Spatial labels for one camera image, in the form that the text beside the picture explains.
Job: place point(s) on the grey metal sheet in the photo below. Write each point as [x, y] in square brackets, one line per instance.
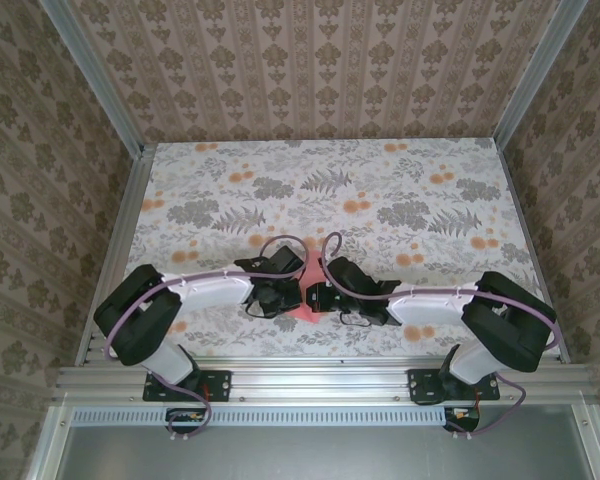
[330, 455]

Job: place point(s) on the aluminium frame side rail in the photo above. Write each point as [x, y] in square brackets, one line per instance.
[117, 250]

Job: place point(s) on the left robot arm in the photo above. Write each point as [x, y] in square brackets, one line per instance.
[140, 320]

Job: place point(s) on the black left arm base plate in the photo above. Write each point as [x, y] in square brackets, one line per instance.
[220, 385]

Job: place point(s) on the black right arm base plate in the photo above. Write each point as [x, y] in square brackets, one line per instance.
[422, 385]

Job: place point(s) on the pink cloth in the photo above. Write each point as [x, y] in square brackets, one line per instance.
[314, 267]

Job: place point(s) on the floral patterned table cover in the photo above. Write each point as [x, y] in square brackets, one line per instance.
[330, 200]

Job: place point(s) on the aluminium frame post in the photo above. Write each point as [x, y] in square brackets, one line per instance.
[95, 75]
[530, 75]

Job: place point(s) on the black controller board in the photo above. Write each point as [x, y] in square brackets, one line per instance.
[185, 417]
[462, 417]

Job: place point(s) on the aluminium frame cross beam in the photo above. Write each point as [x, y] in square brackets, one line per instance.
[320, 382]

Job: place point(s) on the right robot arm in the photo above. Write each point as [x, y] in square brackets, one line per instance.
[505, 320]

